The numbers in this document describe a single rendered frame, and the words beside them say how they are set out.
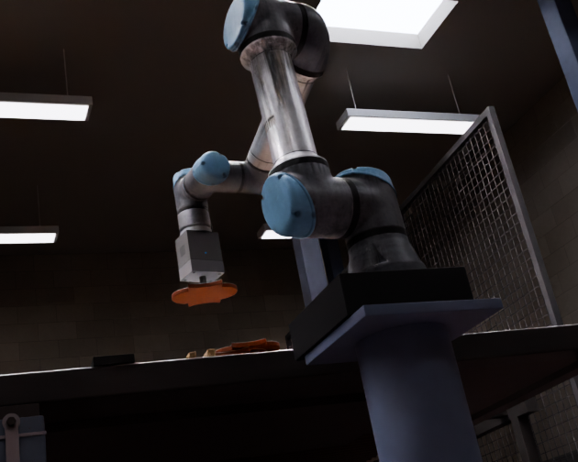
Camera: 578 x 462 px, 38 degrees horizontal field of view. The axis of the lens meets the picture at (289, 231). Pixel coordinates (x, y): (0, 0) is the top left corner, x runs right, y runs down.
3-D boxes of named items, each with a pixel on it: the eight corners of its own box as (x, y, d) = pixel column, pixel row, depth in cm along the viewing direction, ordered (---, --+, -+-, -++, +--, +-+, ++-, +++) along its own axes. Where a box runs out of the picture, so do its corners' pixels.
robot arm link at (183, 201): (179, 163, 201) (166, 181, 208) (184, 204, 197) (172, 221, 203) (209, 166, 205) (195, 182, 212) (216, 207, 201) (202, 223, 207)
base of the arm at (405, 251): (444, 269, 154) (429, 221, 158) (372, 272, 148) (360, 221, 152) (403, 301, 167) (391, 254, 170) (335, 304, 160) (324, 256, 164)
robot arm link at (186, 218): (172, 220, 203) (202, 223, 207) (174, 237, 201) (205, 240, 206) (185, 206, 197) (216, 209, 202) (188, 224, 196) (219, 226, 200)
